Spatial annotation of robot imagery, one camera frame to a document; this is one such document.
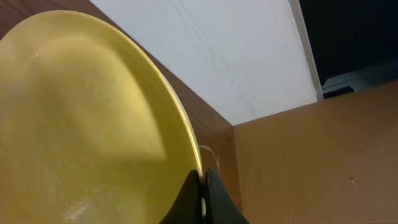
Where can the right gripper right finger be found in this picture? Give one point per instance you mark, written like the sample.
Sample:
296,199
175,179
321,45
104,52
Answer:
220,209

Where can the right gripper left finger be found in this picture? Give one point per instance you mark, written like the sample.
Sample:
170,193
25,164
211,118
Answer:
187,207

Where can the yellow plate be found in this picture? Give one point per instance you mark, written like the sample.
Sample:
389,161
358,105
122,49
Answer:
91,131

